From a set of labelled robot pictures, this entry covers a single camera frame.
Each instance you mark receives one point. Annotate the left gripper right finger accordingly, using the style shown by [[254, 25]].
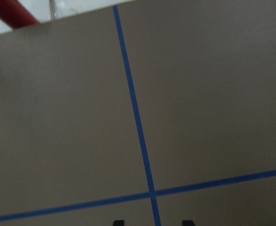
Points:
[[188, 223]]

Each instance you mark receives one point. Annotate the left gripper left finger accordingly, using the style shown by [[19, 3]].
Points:
[[118, 223]]

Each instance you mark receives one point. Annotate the red cylinder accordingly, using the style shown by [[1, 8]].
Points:
[[15, 15]]

